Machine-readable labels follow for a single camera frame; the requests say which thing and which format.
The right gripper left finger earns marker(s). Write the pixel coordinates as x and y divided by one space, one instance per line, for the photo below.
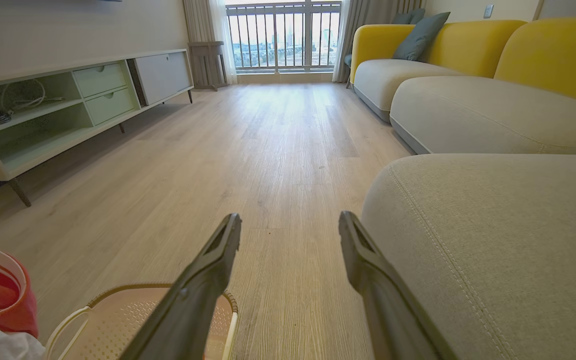
188 310

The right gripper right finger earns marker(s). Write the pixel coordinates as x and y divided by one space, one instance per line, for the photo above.
393 310

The beige perforated laundry basket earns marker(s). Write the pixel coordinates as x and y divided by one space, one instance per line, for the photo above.
118 320

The grey round ottoman seat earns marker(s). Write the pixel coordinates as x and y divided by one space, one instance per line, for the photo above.
493 250

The pale green cabinet drawer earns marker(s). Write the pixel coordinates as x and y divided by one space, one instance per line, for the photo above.
110 106
99 80

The grey sofa module yellow back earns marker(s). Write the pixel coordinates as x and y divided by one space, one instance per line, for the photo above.
388 80
493 115

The white and green TV cabinet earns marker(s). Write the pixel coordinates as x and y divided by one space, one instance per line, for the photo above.
43 135

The white cabinet door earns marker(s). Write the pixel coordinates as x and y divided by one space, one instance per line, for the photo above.
163 77

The small wooden side table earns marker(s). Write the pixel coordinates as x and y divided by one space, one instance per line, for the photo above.
207 50

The large blue-grey cushion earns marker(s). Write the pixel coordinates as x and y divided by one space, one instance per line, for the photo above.
418 37

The beige sheer curtain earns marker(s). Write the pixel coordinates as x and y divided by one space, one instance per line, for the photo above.
213 35

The balcony window railing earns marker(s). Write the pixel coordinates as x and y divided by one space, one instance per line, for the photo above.
283 35

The white wall socket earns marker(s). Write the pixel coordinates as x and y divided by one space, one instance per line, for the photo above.
488 11

